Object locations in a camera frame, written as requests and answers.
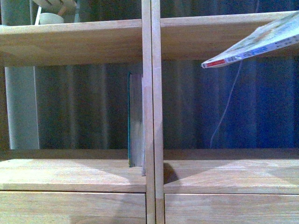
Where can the white paperback book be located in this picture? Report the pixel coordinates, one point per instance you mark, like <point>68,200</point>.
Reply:
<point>272,36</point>

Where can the teal upright book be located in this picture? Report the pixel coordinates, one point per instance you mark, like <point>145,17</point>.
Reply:
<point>136,145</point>

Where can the light wooden bookshelf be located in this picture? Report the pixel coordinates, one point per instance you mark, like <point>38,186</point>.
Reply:
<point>76,191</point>

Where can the dark blue curtain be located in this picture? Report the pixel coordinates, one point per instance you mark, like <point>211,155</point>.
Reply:
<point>251,104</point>

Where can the grey vertical pillar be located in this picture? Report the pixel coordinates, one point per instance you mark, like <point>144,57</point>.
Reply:
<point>22,108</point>

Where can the wooden disc ornament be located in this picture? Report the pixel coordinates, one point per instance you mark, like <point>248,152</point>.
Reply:
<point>59,7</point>

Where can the white round bowl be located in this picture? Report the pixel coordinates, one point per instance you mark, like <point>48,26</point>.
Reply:
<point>50,18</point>

